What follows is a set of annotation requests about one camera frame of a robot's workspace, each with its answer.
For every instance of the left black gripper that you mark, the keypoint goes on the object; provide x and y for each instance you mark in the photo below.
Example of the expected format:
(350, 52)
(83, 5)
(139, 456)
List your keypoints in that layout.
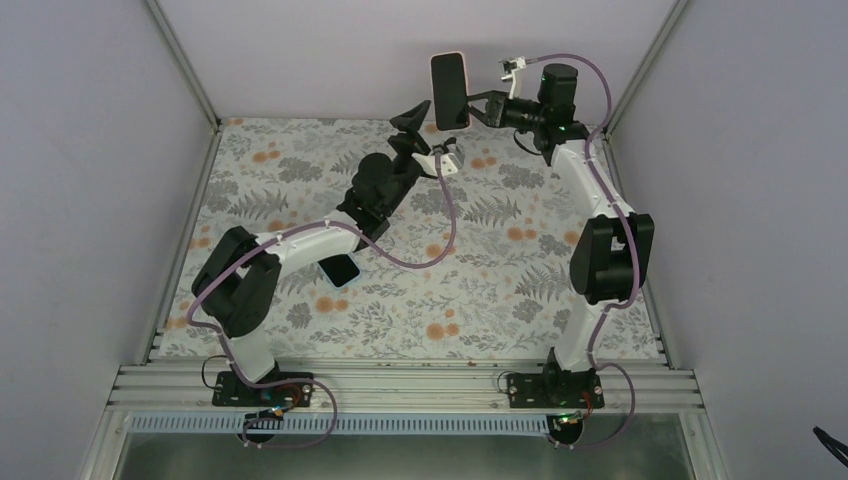
(414, 143)

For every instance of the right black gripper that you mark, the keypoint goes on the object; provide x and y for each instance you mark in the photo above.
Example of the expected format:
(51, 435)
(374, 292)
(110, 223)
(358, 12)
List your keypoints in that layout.
(496, 112)

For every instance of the black smartphone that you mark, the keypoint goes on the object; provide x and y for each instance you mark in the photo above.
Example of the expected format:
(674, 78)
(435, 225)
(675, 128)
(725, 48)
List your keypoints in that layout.
(449, 91)

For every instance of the black phone light-blue case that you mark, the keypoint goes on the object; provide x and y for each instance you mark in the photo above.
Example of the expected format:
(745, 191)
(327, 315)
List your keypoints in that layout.
(340, 270)

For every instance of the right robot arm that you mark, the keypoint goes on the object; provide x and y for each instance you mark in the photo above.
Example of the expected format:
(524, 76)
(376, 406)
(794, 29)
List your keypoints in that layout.
(609, 263)

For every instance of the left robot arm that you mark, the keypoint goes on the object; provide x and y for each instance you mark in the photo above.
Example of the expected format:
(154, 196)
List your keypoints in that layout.
(237, 284)

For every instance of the floral patterned table mat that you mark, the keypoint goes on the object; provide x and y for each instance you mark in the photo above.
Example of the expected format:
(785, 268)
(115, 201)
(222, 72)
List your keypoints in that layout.
(494, 287)

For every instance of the black object at corner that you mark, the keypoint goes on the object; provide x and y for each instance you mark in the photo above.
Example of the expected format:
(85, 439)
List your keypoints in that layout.
(835, 447)

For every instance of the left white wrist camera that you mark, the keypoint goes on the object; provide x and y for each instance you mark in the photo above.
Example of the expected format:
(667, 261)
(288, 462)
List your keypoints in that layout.
(440, 163)

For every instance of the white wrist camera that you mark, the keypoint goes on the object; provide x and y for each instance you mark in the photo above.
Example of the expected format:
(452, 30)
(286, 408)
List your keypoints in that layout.
(512, 69)
(440, 163)

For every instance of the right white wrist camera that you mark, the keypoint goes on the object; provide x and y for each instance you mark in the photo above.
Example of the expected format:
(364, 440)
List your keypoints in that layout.
(512, 69)

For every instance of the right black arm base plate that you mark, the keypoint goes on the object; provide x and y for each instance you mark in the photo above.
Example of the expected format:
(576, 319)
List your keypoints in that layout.
(530, 391)

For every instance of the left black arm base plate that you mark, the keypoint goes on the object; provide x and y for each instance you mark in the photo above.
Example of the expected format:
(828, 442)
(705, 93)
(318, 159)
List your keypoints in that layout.
(230, 391)

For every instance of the aluminium rail frame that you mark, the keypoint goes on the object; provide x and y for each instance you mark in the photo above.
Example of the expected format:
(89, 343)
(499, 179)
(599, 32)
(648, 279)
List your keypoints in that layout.
(389, 396)

